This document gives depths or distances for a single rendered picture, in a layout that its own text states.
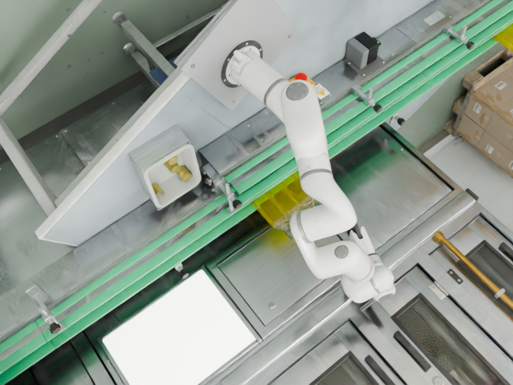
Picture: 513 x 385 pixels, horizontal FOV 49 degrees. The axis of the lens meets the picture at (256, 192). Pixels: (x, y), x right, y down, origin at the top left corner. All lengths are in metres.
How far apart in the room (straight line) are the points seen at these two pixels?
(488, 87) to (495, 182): 0.96
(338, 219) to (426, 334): 0.70
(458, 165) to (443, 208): 3.85
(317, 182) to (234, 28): 0.49
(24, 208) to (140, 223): 0.59
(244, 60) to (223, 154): 0.37
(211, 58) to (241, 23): 0.13
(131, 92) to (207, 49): 0.99
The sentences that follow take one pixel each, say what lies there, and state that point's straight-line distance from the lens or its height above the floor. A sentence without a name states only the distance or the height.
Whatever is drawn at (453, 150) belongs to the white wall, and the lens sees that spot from 6.06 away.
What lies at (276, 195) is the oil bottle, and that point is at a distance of 1.90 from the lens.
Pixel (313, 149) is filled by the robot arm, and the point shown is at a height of 1.18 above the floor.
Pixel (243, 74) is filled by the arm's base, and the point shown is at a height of 0.84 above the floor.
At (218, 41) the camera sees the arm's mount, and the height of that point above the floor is 0.78.
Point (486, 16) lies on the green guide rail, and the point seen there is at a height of 0.93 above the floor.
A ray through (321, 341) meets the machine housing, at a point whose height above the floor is 1.43.
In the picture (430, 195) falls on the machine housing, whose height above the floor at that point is 1.27.
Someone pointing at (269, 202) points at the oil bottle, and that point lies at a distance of 1.89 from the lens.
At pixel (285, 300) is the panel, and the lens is 1.91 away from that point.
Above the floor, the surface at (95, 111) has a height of 0.11.
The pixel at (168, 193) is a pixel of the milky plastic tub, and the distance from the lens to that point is 1.84.
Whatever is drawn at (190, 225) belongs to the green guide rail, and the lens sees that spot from 1.87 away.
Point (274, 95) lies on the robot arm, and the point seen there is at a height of 0.96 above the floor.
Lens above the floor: 1.77
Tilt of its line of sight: 26 degrees down
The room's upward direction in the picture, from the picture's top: 138 degrees clockwise
